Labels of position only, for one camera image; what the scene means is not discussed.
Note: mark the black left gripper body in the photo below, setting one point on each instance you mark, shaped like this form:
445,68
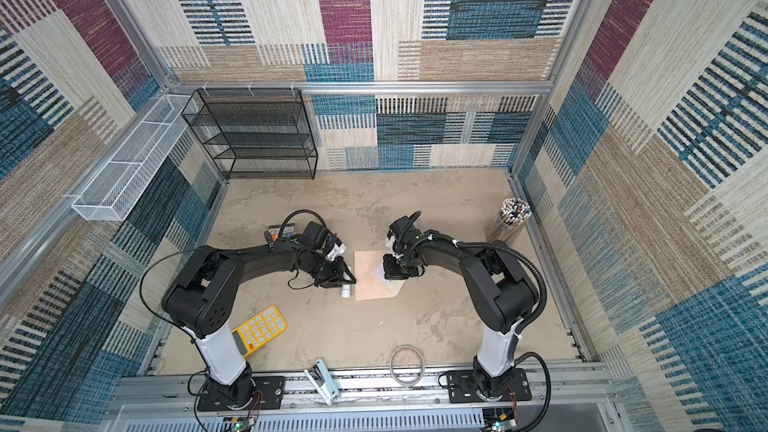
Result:
328,272

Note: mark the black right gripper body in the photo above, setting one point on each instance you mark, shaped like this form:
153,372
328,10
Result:
396,268

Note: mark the white letter with green border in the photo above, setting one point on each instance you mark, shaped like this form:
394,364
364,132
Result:
380,274

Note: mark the pink envelope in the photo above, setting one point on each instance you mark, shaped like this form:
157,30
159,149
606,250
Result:
368,287

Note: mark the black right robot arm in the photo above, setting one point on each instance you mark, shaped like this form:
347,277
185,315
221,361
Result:
506,289

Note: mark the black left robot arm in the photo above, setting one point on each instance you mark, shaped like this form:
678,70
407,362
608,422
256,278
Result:
199,301

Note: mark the pack of coloured markers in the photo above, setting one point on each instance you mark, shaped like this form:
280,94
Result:
276,231

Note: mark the yellow calculator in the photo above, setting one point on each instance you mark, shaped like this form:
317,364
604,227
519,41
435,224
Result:
257,331

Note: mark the light blue stapler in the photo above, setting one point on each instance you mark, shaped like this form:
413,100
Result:
323,382

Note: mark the cup of pencils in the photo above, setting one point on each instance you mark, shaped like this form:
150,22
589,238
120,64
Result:
512,216

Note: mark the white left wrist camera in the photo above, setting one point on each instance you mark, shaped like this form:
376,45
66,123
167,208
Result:
335,249

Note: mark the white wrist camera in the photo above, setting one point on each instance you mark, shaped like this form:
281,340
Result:
390,243
335,249

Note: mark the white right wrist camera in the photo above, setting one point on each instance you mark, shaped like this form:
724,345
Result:
390,243

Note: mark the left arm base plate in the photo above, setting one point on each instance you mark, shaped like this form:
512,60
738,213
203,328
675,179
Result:
255,392

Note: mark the black wire shelf rack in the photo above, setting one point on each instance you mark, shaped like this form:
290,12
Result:
254,133

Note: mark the white wire mesh basket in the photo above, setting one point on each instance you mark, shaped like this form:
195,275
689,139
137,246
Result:
119,184

